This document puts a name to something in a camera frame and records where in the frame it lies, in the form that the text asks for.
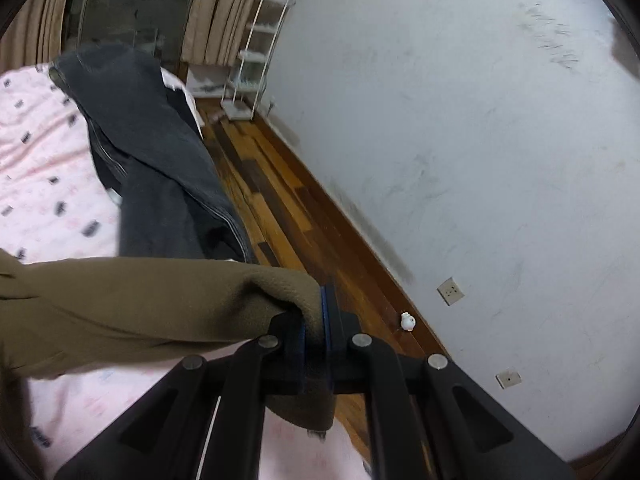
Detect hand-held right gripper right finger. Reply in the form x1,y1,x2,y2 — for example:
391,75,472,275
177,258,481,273
320,285,578,480

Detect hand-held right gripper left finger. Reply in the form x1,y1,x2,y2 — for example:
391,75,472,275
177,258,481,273
54,312,308,480

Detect olive green garment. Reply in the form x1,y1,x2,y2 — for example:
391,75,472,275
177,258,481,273
0,247,336,433

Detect dark grey jeans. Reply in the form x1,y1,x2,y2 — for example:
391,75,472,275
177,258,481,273
48,44,261,265

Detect white low box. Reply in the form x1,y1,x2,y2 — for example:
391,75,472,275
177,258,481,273
185,62,236,99

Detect pink cat print bedsheet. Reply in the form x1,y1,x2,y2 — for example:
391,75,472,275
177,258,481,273
0,62,373,480

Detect beige curtain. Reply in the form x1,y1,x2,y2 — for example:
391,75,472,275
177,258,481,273
181,0,301,68
0,0,81,73

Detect white wire shelf rack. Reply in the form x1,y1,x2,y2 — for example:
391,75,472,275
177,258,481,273
220,0,296,122

